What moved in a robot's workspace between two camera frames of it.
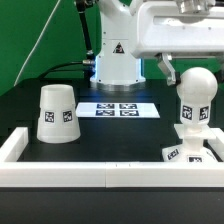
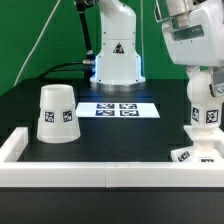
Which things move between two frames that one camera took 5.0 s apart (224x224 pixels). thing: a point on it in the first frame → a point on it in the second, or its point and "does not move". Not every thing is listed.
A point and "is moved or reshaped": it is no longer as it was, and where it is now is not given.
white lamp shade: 57,116 does not move
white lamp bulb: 196,87 is moved or reshaped
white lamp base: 192,150 is moved or reshaped
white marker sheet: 117,110 does not move
